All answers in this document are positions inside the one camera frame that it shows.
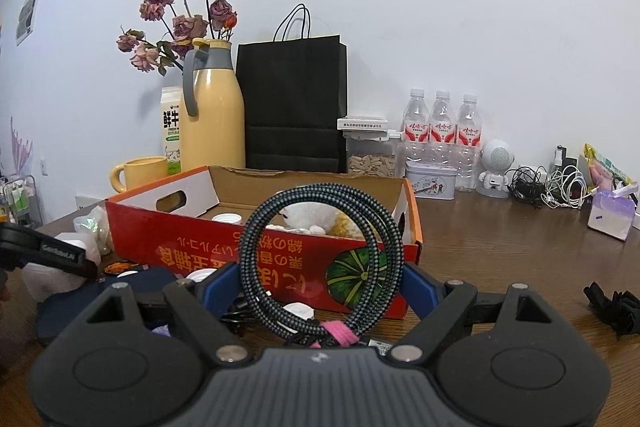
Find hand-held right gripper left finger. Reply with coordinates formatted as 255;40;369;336
86;259;251;365

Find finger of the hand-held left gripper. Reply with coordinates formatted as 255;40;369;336
75;252;99;279

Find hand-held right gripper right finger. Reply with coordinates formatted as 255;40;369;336
390;261;551;365

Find red cardboard box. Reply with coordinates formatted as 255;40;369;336
105;165;423;320

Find braided cable coil pink strap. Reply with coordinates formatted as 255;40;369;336
239;183;405;349

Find clear plastic bag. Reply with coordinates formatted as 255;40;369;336
74;206;113;255

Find navy zipper pouch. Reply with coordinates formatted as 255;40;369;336
37;266;176;348

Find white and yellow alpaca plush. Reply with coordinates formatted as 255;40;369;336
277;202;373;239

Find orange snack wrapper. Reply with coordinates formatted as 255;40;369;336
102;261;148;278

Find metal storage rack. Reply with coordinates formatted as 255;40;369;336
0;174;43;228

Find small printed metal tin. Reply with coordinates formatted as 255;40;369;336
405;160;457;200

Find yellow mug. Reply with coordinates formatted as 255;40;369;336
110;157;168;194

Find clear seed container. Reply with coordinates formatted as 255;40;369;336
343;129;403;178

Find white robot figure speaker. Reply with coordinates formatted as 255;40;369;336
476;139;516;198

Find clear water bottle red label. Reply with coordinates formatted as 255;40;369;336
455;94;483;192
401;89;432;168
428;91;458;168

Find yellow thermos jug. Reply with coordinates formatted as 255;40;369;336
179;38;246;172

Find white milk carton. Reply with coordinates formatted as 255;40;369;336
160;87;183;172

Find white flat box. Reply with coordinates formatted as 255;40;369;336
337;116;386;131

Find black paper bag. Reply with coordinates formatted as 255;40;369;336
235;4;348;174

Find black charger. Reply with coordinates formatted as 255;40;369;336
555;146;581;172

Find black cloth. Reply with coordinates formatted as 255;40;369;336
583;281;640;338

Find purple tissue pack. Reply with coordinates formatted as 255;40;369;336
587;182;640;242

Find yellow green snack packet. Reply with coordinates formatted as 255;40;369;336
582;143;633;188

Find dried pink rose bouquet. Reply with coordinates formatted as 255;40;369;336
116;0;237;75

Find purple flower wall sticker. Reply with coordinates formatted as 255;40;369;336
10;117;33;178

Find black cable tangle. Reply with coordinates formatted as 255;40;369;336
507;166;548;208

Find white cable tangle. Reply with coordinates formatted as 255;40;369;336
542;167;588;209

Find framed wall picture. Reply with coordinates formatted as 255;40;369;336
15;0;40;46

